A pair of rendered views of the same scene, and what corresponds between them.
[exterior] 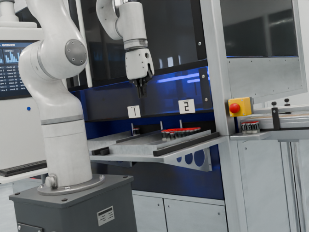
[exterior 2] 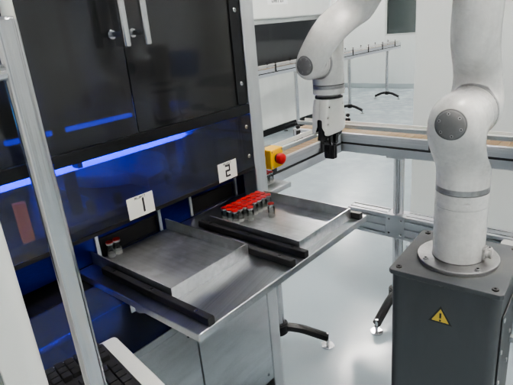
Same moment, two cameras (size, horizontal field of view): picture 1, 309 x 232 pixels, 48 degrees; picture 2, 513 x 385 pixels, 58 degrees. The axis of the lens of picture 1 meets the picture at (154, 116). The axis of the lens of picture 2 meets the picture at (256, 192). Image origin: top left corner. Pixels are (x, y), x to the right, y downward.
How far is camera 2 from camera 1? 2.00 m
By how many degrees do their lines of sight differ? 89
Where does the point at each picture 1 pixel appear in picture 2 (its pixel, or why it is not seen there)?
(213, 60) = (256, 105)
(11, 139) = not seen: outside the picture
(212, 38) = (255, 78)
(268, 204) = not seen: hidden behind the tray
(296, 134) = (285, 174)
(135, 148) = (331, 224)
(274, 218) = not seen: hidden behind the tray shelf
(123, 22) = (340, 58)
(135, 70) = (338, 122)
